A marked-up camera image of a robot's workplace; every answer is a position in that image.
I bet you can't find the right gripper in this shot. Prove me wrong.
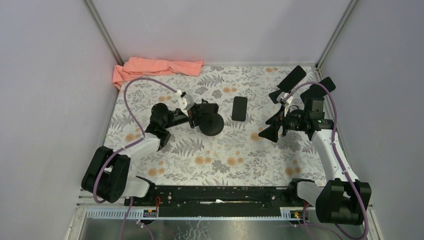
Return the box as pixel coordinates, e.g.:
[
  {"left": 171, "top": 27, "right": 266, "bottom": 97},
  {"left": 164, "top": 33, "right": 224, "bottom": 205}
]
[{"left": 258, "top": 104, "right": 308, "bottom": 143}]

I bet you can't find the black round-base stand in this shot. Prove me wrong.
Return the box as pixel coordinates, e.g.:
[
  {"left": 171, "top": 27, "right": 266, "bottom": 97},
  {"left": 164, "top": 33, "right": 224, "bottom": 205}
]
[{"left": 198, "top": 99, "right": 224, "bottom": 137}]

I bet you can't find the black phone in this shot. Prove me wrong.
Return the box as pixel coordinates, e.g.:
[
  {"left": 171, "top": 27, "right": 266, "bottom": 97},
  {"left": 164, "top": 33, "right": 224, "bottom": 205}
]
[
  {"left": 231, "top": 96, "right": 248, "bottom": 122},
  {"left": 300, "top": 77, "right": 336, "bottom": 103}
]

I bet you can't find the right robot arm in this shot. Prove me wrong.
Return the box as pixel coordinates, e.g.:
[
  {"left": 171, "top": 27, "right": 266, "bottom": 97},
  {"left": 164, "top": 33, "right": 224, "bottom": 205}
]
[{"left": 259, "top": 98, "right": 372, "bottom": 226}]

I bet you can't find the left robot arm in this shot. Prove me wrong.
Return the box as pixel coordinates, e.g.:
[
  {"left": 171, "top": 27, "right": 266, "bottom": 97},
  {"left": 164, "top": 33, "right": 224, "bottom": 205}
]
[{"left": 81, "top": 103, "right": 199, "bottom": 206}]

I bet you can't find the pink cloth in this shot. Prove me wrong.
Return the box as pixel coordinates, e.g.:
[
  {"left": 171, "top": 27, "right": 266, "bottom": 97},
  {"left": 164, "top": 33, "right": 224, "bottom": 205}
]
[{"left": 112, "top": 56, "right": 204, "bottom": 89}]

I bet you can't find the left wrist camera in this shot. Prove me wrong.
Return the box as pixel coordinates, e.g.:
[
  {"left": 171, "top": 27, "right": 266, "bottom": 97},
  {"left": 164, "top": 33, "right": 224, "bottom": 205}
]
[{"left": 175, "top": 89, "right": 195, "bottom": 111}]

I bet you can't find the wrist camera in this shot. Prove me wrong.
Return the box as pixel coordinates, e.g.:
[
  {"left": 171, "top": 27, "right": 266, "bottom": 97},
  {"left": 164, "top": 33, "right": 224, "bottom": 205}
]
[
  {"left": 277, "top": 92, "right": 294, "bottom": 116},
  {"left": 175, "top": 89, "right": 195, "bottom": 111}
]

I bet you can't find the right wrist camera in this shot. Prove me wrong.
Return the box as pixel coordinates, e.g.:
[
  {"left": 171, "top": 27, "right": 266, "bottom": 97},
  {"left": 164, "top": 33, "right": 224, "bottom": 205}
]
[{"left": 277, "top": 92, "right": 294, "bottom": 116}]

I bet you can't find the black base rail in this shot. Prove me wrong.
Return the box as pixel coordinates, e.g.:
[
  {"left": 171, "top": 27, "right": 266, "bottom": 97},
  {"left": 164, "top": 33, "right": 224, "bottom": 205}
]
[{"left": 133, "top": 185, "right": 306, "bottom": 218}]

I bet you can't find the aluminium frame profile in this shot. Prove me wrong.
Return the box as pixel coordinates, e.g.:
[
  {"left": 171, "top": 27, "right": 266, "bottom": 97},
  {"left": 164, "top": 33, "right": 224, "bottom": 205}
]
[{"left": 78, "top": 188, "right": 374, "bottom": 209}]

